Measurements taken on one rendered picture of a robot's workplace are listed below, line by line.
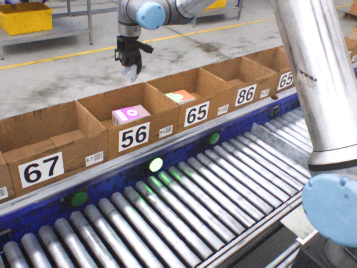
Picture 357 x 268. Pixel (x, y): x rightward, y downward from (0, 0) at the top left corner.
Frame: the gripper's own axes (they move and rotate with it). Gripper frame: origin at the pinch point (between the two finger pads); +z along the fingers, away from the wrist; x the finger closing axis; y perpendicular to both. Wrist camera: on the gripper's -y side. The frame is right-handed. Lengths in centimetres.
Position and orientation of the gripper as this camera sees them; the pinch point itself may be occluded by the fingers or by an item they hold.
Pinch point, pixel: (134, 78)
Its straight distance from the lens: 145.4
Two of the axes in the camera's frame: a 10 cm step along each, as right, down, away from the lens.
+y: -7.2, 3.6, -5.9
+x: 6.9, 4.7, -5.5
